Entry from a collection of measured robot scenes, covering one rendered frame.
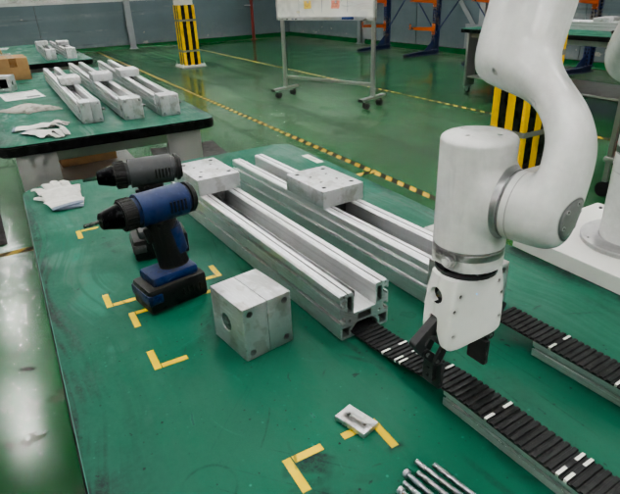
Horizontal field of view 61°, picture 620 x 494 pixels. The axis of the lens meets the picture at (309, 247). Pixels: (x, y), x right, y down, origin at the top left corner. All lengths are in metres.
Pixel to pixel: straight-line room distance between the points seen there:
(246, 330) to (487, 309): 0.36
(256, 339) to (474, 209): 0.41
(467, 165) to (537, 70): 0.11
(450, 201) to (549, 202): 0.11
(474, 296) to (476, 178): 0.15
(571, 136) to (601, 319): 0.52
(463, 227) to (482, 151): 0.09
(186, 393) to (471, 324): 0.41
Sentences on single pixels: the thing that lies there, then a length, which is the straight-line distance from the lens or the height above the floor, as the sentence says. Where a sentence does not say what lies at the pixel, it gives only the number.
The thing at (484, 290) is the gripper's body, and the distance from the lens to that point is 0.68.
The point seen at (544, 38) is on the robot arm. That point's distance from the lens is 0.62.
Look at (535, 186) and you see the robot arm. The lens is 0.57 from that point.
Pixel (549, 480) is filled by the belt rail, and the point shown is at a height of 0.79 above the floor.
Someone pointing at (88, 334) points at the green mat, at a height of 0.78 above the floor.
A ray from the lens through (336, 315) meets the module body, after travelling 0.87.
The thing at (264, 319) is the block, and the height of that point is 0.84.
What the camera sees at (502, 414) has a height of 0.81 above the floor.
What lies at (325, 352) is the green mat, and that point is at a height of 0.78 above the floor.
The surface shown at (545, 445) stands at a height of 0.81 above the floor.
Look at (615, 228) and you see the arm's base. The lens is 1.20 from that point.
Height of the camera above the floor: 1.30
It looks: 26 degrees down
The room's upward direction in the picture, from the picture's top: 2 degrees counter-clockwise
